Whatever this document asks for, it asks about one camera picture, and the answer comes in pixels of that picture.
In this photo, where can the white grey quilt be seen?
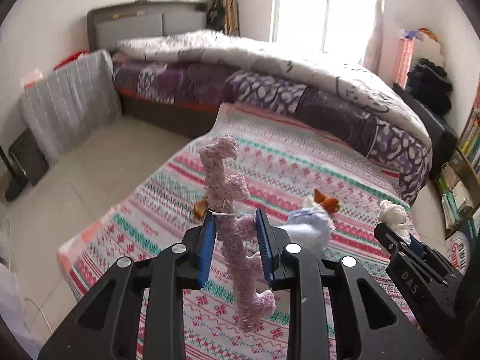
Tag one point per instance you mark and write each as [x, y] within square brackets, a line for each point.
[348, 81]

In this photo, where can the orange peel scrap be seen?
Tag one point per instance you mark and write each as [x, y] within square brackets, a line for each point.
[200, 208]
[330, 204]

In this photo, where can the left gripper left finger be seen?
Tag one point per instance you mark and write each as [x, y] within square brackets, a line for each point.
[105, 323]

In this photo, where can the white tissue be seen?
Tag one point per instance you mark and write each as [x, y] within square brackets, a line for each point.
[394, 216]

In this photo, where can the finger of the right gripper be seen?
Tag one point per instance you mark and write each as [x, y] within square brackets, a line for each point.
[390, 239]

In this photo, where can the black storage bench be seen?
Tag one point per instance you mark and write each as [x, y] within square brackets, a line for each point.
[443, 137]

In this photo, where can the grey striped cloth cover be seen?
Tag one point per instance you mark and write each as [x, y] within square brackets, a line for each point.
[64, 108]

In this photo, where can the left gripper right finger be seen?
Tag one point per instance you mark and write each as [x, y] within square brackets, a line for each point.
[368, 324]

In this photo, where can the pale blue crumpled tissue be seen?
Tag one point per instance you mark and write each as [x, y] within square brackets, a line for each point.
[310, 226]

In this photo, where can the pink knitted rope toy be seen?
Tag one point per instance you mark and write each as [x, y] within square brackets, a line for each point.
[234, 230]

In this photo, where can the wooden bookshelf with books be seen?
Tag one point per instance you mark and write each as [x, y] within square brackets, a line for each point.
[458, 181]

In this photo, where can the striped patterned table cloth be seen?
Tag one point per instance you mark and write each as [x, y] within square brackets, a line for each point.
[282, 161]

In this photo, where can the upper blue Ganten box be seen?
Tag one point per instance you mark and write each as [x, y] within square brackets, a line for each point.
[459, 248]

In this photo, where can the dark folded clothes pile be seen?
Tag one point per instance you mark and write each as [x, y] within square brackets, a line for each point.
[429, 84]

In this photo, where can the pink storage drawers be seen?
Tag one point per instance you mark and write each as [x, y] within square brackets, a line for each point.
[414, 45]

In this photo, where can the grey bed headboard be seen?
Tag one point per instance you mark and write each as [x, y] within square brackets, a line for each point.
[142, 19]

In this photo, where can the bright window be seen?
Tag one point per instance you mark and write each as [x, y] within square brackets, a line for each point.
[346, 30]

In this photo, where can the purple patterned bed sheet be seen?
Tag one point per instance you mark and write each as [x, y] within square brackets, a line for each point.
[185, 98]

